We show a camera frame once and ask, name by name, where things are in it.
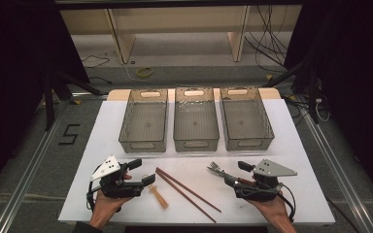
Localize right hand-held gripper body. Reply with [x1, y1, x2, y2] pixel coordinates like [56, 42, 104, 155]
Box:
[233, 158, 298, 203]

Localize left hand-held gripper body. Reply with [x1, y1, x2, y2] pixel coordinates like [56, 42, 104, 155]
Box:
[89, 155, 146, 199]

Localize metal fork with red handle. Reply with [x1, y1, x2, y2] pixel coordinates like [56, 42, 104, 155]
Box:
[206, 161, 256, 187]

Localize small light wooden spoon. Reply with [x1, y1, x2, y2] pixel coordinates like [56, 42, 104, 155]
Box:
[148, 184, 170, 211]

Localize brown wooden chopstick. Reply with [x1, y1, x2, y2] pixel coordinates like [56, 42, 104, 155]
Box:
[155, 167, 222, 214]
[154, 171, 218, 224]

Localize grey translucent plastic bin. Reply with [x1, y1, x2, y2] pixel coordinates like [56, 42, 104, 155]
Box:
[119, 88, 170, 154]
[219, 85, 276, 152]
[172, 86, 220, 153]

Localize person's left hand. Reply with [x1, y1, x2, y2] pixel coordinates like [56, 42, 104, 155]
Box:
[88, 189, 133, 230]

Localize person's right hand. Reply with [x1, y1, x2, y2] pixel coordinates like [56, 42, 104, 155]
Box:
[246, 195, 293, 228]

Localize white table mat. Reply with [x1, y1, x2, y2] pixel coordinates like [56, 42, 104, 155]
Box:
[57, 98, 336, 226]

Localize yellow tape roll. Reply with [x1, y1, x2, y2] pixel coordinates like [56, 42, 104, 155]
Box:
[135, 66, 154, 79]

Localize black tripod stand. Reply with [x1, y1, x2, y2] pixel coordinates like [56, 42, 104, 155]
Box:
[261, 57, 322, 124]
[43, 68, 107, 132]

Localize light wooden desk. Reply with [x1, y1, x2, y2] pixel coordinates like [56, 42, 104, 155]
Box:
[59, 4, 303, 65]

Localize dark curtain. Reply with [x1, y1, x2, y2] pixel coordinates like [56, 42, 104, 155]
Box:
[284, 0, 373, 200]
[0, 0, 90, 203]

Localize right hand-held gripper black cable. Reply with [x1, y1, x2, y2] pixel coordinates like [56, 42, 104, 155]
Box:
[277, 184, 297, 223]

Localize aluminium floor rail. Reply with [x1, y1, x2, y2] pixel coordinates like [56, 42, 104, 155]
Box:
[0, 99, 70, 233]
[298, 99, 373, 233]

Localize white floor cable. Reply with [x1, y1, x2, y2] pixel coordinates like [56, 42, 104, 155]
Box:
[102, 50, 188, 87]

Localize short white looped cable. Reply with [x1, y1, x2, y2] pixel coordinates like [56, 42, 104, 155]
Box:
[315, 97, 332, 123]

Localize bundle of black cables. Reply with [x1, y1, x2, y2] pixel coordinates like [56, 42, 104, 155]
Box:
[244, 4, 289, 74]

